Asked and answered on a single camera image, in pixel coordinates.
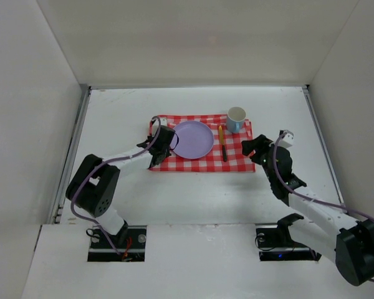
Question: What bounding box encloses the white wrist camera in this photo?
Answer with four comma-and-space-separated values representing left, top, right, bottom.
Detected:
150, 117, 167, 136
278, 130, 294, 149

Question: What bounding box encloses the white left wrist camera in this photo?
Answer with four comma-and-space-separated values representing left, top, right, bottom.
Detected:
150, 117, 167, 136

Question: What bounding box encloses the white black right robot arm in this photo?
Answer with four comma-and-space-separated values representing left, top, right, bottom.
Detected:
241, 130, 374, 286

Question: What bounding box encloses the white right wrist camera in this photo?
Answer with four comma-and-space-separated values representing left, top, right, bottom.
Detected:
278, 130, 294, 149

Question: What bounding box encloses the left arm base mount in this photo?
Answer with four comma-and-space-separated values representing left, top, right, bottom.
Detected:
86, 225, 147, 262

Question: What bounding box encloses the right aluminium table rail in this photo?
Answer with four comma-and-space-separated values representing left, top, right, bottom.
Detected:
302, 85, 345, 206

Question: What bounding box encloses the red white checkered cloth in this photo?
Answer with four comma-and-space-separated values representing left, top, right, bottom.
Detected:
151, 114, 255, 173

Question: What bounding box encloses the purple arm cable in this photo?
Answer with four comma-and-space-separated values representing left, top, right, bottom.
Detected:
273, 130, 374, 283
70, 115, 162, 255

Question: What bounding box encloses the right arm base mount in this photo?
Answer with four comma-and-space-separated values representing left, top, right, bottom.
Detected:
254, 213, 322, 262

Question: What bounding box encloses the lilac plastic plate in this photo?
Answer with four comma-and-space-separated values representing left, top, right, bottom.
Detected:
170, 121, 214, 159

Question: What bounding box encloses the blue white ceramic mug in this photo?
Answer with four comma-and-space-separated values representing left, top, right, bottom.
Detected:
226, 107, 246, 134

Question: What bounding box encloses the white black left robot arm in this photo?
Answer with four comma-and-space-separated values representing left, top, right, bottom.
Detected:
65, 125, 178, 247

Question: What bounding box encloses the aluminium table rail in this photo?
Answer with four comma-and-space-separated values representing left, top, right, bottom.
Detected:
46, 84, 91, 224
302, 85, 345, 206

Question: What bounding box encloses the black handled gold knife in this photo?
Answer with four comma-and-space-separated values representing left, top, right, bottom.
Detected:
218, 125, 228, 162

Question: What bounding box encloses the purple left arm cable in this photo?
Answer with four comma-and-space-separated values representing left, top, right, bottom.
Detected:
70, 115, 162, 255

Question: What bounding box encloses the left aluminium table rail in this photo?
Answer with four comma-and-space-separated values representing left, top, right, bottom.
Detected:
46, 84, 91, 224

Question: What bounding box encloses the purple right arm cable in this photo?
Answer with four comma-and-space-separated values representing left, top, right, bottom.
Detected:
273, 130, 374, 283

